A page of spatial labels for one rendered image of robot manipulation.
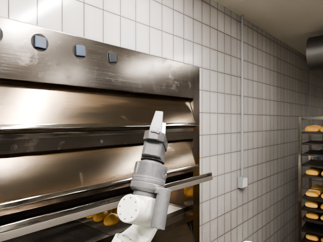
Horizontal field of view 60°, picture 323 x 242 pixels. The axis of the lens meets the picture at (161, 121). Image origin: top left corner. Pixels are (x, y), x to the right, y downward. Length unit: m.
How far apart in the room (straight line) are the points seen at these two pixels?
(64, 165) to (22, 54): 0.45
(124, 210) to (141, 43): 1.00
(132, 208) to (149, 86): 0.93
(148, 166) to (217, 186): 1.43
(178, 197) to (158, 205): 1.25
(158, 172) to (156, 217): 0.11
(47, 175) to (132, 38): 0.77
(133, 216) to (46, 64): 0.72
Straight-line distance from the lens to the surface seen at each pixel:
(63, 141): 1.19
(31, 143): 1.14
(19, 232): 1.02
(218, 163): 2.09
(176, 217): 1.76
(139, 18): 1.54
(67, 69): 1.22
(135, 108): 1.43
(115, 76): 1.35
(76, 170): 1.24
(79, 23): 1.30
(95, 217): 1.69
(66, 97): 1.22
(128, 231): 0.78
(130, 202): 0.69
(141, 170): 0.72
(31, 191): 1.15
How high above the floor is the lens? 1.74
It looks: level
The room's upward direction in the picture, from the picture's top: straight up
